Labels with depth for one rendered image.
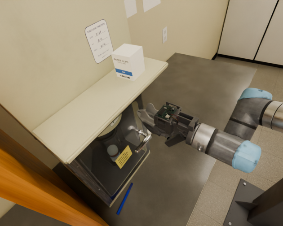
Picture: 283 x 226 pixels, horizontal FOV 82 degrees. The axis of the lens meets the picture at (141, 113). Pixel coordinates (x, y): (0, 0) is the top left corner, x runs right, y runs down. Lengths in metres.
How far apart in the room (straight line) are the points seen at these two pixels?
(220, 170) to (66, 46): 1.83
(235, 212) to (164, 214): 1.13
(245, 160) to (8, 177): 0.44
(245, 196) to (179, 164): 1.14
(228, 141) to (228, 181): 1.50
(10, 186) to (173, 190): 0.66
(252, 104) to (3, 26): 0.56
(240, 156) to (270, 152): 1.82
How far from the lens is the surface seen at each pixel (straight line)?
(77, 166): 0.48
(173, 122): 0.47
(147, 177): 0.85
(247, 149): 0.46
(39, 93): 0.35
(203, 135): 0.45
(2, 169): 0.28
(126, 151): 0.64
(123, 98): 0.34
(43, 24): 0.33
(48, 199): 0.36
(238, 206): 1.87
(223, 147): 0.45
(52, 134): 0.33
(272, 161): 2.22
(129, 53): 0.36
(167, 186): 0.83
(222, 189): 1.89
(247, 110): 0.55
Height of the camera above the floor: 1.73
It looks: 46 degrees down
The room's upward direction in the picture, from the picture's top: 10 degrees counter-clockwise
